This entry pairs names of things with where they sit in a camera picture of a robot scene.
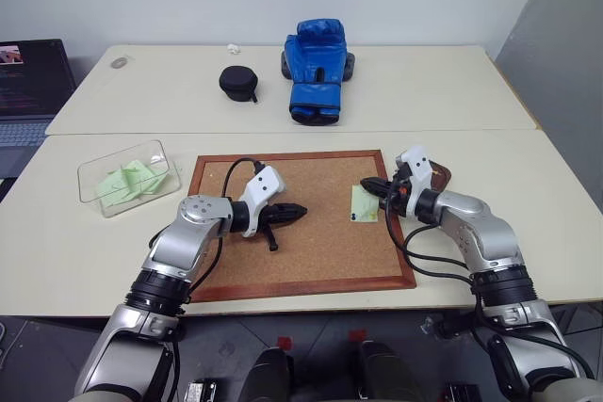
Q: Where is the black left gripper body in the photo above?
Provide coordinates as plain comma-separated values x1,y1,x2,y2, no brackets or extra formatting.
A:
253,202,285,234

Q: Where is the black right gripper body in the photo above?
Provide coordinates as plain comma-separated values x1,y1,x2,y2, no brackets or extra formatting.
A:
384,164,415,217

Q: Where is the green sticky note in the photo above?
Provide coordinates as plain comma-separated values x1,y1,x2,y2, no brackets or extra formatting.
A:
95,170,138,209
350,184,381,224
106,159,153,186
126,170,171,199

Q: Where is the brown wooden tray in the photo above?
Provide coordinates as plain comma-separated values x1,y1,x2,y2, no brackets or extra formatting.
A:
426,161,456,194

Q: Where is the clear plastic box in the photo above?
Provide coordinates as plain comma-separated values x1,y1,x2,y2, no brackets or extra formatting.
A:
76,138,184,219

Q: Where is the wood framed cork board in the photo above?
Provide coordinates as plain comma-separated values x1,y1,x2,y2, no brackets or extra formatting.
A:
187,149,418,303

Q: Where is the blue boxing glove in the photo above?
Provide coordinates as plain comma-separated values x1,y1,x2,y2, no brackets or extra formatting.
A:
284,18,350,126

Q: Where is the dark rounded shape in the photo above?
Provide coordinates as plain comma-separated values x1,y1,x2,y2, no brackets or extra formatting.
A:
358,340,428,402
248,346,296,402

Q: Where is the black round zip case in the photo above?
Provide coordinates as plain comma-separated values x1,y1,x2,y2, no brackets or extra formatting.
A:
218,65,260,105

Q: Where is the dark laptop computer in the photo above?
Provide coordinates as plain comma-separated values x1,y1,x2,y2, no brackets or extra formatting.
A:
0,38,77,203

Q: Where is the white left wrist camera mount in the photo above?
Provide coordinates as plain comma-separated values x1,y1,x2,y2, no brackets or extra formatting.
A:
237,165,287,238

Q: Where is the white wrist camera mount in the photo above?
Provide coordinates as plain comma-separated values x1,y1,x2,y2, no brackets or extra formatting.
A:
394,145,434,217
237,165,287,238

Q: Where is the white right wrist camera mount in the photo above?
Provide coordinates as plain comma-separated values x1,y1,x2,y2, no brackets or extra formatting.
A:
394,145,434,217

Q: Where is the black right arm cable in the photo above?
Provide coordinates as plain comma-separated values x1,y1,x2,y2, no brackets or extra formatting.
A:
383,194,478,281

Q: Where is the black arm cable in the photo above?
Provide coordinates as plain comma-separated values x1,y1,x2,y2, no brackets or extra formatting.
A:
187,157,266,293
383,194,478,281

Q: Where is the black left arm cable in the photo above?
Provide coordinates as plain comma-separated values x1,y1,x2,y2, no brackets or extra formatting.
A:
187,157,266,293

